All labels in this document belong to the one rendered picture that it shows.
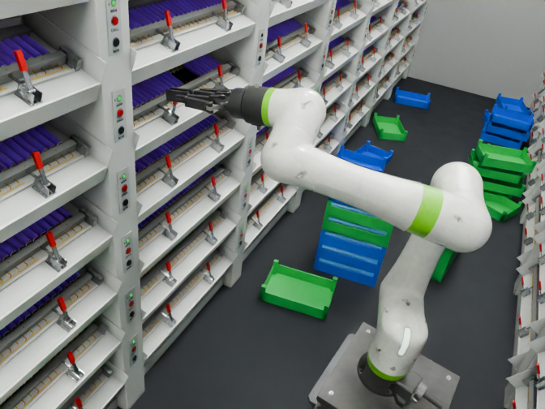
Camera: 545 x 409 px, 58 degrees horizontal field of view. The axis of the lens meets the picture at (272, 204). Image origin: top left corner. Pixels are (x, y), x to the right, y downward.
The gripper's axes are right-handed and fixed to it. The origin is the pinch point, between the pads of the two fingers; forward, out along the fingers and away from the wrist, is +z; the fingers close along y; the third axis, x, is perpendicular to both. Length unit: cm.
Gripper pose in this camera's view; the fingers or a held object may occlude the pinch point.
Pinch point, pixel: (179, 95)
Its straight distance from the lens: 134.6
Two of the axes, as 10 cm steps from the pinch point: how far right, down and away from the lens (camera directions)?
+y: 4.3, -4.6, 7.7
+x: -0.3, -8.6, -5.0
